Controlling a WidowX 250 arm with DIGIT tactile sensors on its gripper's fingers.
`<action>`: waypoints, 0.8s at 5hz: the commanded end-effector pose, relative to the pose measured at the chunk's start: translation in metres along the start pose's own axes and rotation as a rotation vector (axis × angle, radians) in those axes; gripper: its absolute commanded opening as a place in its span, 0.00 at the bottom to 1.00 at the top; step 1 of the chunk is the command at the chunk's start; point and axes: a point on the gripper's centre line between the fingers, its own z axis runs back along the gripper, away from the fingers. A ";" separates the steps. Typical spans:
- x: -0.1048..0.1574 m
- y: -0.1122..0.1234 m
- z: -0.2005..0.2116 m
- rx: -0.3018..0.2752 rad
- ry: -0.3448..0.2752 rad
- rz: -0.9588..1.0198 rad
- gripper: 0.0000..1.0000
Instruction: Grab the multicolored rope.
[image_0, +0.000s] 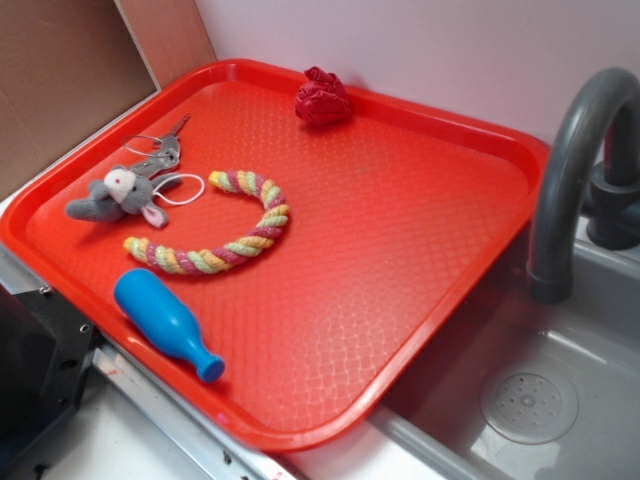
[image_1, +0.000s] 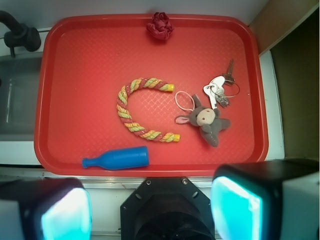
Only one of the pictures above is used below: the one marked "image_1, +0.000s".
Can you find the steel sink basin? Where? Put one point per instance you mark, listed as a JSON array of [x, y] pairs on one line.
[[19, 82]]

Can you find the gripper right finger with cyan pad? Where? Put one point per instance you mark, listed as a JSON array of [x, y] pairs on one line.
[[269, 200]]

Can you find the blue plastic bottle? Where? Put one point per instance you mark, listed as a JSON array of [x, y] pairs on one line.
[[120, 159]]

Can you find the dark red scrunchie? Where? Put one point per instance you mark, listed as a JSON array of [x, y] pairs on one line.
[[160, 27]]

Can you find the grey plush donkey keychain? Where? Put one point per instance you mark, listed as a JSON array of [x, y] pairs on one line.
[[207, 119]]

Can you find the silver key bunch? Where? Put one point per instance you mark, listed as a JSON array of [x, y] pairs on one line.
[[215, 90]]

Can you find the red plastic tray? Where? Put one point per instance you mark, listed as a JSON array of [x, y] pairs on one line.
[[88, 59]]

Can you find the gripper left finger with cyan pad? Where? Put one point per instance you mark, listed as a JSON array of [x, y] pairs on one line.
[[45, 209]]

